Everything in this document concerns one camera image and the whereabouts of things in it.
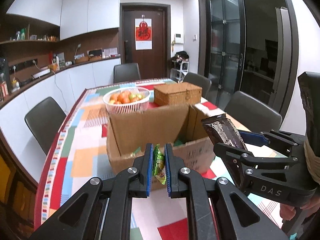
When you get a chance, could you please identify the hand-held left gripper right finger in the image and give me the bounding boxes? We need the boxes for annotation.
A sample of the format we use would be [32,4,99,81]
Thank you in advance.
[164,143,288,240]

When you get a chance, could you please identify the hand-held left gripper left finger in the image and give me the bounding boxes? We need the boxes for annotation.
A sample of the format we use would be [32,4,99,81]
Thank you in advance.
[29,143,153,240]

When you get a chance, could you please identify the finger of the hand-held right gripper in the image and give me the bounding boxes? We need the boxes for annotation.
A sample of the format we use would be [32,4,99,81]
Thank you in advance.
[236,129,305,157]
[214,142,300,191]

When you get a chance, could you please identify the bright green snack packet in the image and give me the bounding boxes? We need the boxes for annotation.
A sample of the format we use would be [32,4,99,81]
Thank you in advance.
[152,144,167,186]

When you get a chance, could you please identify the dark brown snack packet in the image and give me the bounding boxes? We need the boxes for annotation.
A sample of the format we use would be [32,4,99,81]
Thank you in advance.
[201,114,248,152]

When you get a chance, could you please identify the brown cardboard box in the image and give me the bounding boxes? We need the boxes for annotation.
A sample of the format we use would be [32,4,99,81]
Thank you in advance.
[106,103,217,191]

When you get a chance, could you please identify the person's right hand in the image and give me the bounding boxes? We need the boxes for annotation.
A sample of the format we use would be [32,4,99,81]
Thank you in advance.
[279,197,320,222]

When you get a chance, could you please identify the grey dining chair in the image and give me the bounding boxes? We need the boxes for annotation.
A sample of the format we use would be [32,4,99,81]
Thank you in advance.
[224,91,282,132]
[113,63,141,83]
[182,72,212,98]
[24,96,67,155]

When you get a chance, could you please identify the white plastic basket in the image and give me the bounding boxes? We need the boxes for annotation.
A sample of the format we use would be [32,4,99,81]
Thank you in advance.
[103,87,151,115]

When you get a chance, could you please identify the colourful patchwork tablecloth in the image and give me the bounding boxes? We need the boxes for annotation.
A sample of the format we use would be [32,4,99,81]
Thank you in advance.
[34,78,300,240]

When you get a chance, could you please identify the brown wicker box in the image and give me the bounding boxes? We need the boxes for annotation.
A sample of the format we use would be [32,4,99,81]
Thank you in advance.
[153,82,203,107]

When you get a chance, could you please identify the pile of fruit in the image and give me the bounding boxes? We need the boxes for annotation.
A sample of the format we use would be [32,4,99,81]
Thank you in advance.
[109,90,145,105]

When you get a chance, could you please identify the dark glass sliding door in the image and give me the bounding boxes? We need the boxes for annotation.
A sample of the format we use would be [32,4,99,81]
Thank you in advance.
[199,0,298,120]

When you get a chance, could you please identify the white shoe rack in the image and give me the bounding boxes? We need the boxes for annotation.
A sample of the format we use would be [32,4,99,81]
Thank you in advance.
[171,51,190,83]

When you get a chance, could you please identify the white counter cabinet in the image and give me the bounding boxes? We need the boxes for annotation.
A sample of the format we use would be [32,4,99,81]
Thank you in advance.
[0,56,122,160]

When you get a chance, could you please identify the brown wooden door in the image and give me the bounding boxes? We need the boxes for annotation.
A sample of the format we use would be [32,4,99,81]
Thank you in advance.
[122,5,168,79]

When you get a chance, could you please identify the white card stand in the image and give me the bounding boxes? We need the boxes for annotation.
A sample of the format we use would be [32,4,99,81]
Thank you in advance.
[102,47,118,57]

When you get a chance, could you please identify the flat white tray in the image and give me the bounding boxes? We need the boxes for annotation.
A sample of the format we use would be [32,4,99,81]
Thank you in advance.
[31,69,50,79]

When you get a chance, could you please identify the black countertop appliance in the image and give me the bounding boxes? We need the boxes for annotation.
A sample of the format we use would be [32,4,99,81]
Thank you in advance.
[0,57,12,98]

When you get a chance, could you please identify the white upper cabinets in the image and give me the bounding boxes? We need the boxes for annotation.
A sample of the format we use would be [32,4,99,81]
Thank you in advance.
[6,0,121,40]

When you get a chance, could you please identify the white power cable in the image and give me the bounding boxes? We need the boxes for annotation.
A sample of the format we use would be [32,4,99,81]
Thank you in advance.
[32,60,68,110]

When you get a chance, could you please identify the red white wall calendar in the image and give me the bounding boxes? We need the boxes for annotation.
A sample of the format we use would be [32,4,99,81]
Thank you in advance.
[135,18,153,50]

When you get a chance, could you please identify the wooden wall shelf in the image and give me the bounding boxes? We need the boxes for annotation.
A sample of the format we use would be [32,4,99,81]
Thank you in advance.
[0,14,60,45]

